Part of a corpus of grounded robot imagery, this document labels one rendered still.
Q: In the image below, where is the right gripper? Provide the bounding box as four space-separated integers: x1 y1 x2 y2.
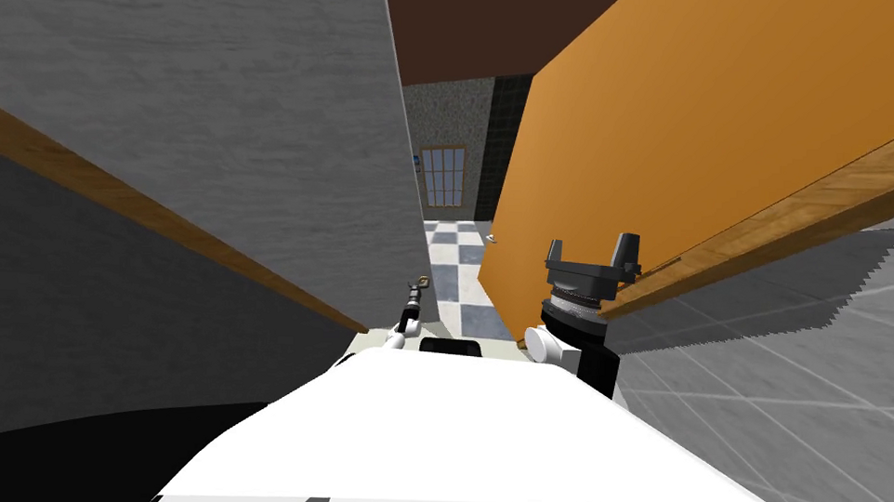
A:
542 230 645 302

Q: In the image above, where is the wood framed window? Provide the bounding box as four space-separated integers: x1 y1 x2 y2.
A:
416 144 469 211

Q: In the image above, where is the orange door leaf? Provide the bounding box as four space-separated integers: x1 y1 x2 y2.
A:
475 0 894 357

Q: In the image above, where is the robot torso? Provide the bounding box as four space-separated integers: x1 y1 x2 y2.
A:
151 327 816 502

